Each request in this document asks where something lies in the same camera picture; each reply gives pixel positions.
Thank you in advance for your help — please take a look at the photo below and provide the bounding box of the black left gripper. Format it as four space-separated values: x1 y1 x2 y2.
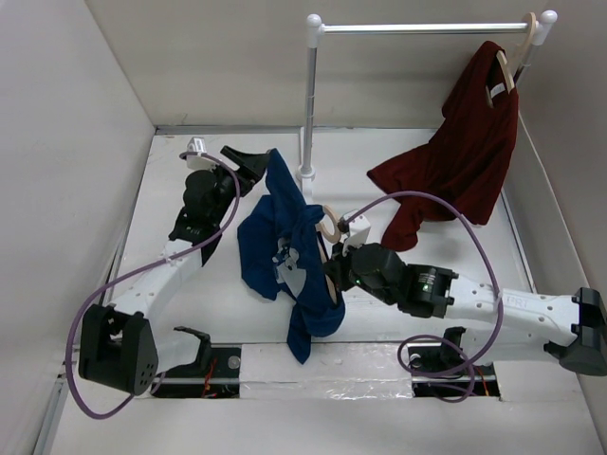
207 149 268 226

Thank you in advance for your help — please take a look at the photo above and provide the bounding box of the blue printed t-shirt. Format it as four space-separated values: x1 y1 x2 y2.
237 149 345 364

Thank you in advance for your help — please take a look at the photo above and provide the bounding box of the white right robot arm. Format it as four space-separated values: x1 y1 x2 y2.
322 244 606 376

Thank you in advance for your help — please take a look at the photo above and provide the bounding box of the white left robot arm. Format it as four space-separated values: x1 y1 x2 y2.
78 146 269 395

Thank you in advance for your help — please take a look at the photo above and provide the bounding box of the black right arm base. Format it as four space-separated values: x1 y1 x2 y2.
396 327 500 404

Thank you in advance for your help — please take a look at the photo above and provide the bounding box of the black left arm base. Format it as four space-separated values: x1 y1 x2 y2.
150 326 242 399

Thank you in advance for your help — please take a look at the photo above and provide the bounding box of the dark red t-shirt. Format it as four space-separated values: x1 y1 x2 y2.
367 41 519 226

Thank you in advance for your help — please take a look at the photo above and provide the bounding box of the wooden hanger with shirt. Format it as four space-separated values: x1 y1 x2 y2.
495 12 538 93

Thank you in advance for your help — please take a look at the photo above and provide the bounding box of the white clothes rack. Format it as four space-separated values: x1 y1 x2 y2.
297 9 559 203

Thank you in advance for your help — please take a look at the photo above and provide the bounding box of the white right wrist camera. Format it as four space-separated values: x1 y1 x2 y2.
338 210 371 257

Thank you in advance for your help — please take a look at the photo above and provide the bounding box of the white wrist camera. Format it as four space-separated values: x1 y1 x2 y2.
338 210 371 257
179 136 214 171

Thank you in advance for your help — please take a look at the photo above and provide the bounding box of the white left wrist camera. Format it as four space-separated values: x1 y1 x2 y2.
179 136 214 171

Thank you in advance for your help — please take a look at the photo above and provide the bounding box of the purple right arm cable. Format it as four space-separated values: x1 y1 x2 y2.
339 191 505 403

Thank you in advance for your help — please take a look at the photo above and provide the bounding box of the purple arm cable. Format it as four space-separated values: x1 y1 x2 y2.
339 191 505 403
64 151 241 421

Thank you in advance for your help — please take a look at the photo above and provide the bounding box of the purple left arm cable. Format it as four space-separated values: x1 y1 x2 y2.
64 151 241 421

